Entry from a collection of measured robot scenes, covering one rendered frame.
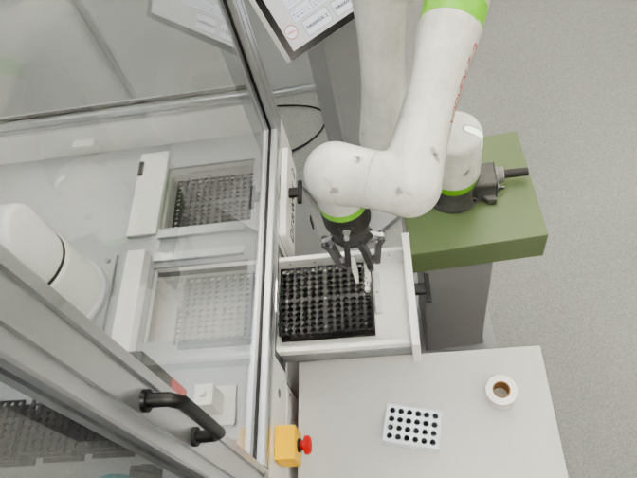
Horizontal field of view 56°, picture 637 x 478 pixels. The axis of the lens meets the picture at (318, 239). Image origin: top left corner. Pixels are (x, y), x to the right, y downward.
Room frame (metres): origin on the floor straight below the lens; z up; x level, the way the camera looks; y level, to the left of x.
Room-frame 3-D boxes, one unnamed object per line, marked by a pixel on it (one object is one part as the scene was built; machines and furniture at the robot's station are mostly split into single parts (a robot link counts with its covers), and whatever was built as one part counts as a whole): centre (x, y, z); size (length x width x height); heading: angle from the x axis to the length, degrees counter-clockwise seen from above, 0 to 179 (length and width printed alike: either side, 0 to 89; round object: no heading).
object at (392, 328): (0.67, 0.04, 0.86); 0.40 x 0.26 x 0.06; 75
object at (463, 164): (0.88, -0.36, 1.02); 0.16 x 0.13 x 0.19; 56
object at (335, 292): (0.67, 0.03, 0.87); 0.22 x 0.18 x 0.06; 75
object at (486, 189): (0.86, -0.43, 0.89); 0.26 x 0.15 x 0.06; 74
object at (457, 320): (0.87, -0.37, 0.38); 0.30 x 0.30 x 0.76; 78
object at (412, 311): (0.62, -0.17, 0.87); 0.29 x 0.02 x 0.11; 165
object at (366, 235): (0.65, -0.07, 1.16); 0.08 x 0.07 x 0.09; 75
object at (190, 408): (0.28, 0.22, 1.45); 0.05 x 0.03 x 0.19; 75
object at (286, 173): (1.00, 0.05, 0.87); 0.29 x 0.02 x 0.11; 165
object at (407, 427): (0.35, -0.07, 0.78); 0.12 x 0.08 x 0.04; 64
